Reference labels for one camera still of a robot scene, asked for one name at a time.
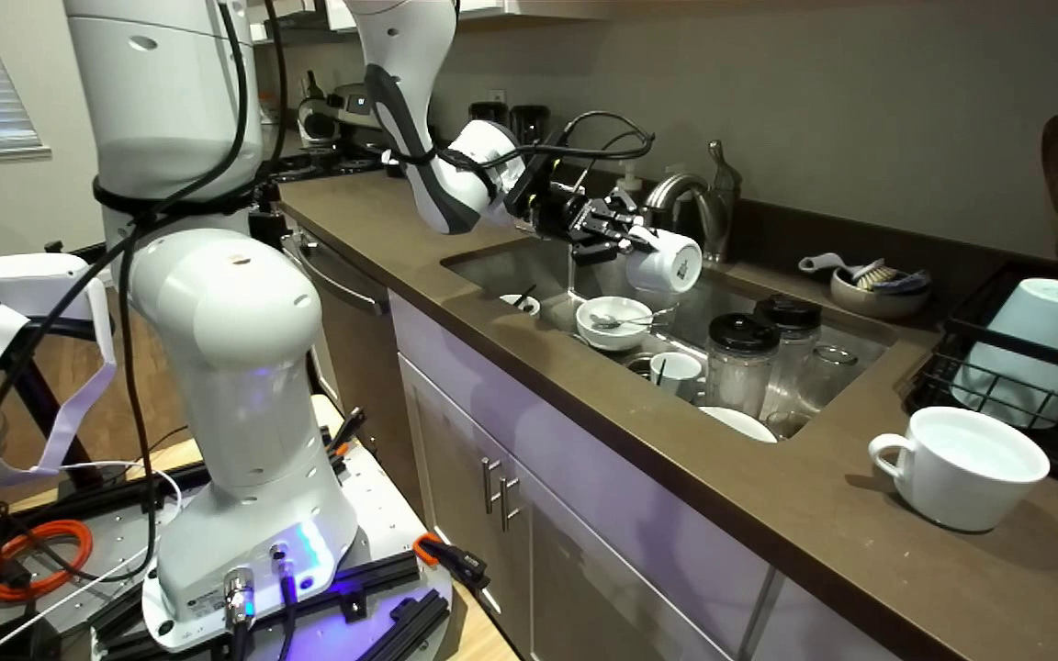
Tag white box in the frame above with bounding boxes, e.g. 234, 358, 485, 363
0, 249, 98, 331

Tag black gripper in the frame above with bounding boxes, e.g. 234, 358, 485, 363
524, 168, 667, 260

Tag clear glass jar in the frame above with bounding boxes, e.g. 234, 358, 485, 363
797, 338, 868, 412

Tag grey sponge bowl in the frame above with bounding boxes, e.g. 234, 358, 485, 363
825, 256, 936, 322

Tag steel cabinet handles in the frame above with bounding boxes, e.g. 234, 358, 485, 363
475, 453, 527, 533

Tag clear jar black lid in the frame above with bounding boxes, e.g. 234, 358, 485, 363
753, 295, 825, 396
701, 313, 785, 421

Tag pale teal cup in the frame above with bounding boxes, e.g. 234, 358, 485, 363
951, 275, 1058, 429

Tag brushed steel faucet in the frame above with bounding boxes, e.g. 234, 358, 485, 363
643, 137, 744, 270

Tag stainless steel sink basin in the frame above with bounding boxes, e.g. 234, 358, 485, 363
436, 228, 916, 450

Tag small white cup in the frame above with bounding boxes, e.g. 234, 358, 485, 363
645, 348, 709, 404

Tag pale counter cabinet front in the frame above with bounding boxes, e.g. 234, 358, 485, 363
387, 292, 925, 661

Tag black aluminium rails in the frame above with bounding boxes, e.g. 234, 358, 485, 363
90, 548, 454, 661

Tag orange black clamp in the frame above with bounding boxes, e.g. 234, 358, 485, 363
322, 404, 373, 468
412, 529, 498, 600

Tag black wire dish rack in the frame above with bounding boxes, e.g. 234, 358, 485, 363
906, 260, 1058, 502

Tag white ceramic mug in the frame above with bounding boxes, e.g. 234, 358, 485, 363
621, 223, 709, 304
868, 404, 1054, 537

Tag white plate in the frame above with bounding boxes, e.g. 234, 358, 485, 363
496, 292, 548, 322

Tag black arm base cables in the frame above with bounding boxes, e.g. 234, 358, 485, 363
0, 0, 292, 581

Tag stainless dishwasher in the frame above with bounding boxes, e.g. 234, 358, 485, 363
279, 218, 426, 500

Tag grey black countertop appliance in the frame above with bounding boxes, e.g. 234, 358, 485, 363
291, 69, 412, 183

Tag robot mounting table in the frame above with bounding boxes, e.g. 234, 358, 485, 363
0, 436, 460, 661

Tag white dish brush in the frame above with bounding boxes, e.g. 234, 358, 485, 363
794, 246, 889, 282

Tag orange cable loop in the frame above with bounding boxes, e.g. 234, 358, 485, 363
0, 513, 98, 606

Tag white shallow bowl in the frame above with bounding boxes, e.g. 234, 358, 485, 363
699, 402, 782, 450

